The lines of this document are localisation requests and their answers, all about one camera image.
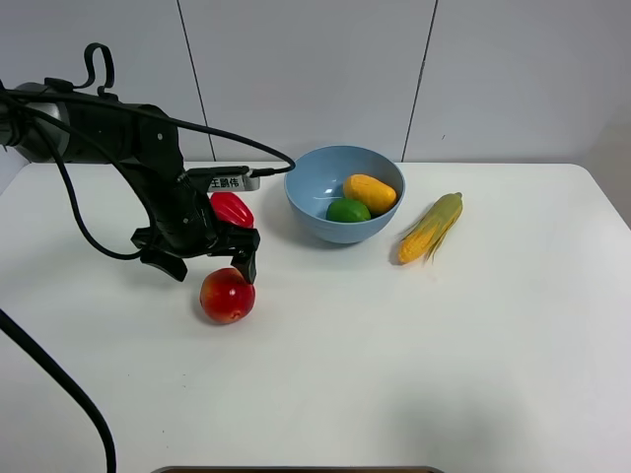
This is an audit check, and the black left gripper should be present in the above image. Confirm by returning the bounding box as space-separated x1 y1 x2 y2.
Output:
119 158 260 285

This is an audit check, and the red pomegranate fruit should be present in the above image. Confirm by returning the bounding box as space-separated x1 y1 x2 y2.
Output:
199 268 255 324

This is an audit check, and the green lime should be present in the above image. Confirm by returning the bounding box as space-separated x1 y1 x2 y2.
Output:
325 198 372 223

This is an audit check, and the yellow mango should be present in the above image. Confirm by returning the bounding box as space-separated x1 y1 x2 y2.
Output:
343 174 398 216

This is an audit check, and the blue plastic bowl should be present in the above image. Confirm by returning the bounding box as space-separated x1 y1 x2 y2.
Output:
284 146 405 244

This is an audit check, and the red bell pepper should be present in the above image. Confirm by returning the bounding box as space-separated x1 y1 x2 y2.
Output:
209 192 254 229

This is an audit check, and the yellow corn cob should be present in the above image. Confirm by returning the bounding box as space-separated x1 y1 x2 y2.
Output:
397 192 463 265

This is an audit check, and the labelled left wrist camera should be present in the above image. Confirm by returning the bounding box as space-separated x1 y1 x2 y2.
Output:
186 166 260 194

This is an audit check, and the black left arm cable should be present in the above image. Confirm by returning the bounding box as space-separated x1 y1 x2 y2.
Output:
0 42 297 473

